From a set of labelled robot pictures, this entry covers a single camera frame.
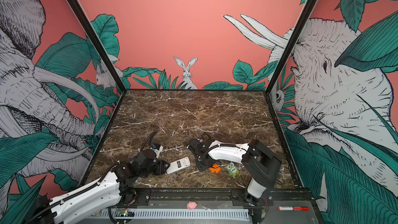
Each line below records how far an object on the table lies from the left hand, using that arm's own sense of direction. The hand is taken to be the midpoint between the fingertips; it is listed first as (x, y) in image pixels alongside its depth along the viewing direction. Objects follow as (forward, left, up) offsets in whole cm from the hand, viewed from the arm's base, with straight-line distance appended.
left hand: (167, 163), depth 81 cm
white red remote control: (-1, -6, -2) cm, 6 cm away
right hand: (-1, -18, -3) cm, 18 cm away
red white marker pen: (-22, -59, -2) cm, 63 cm away
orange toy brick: (-6, -25, +9) cm, 27 cm away
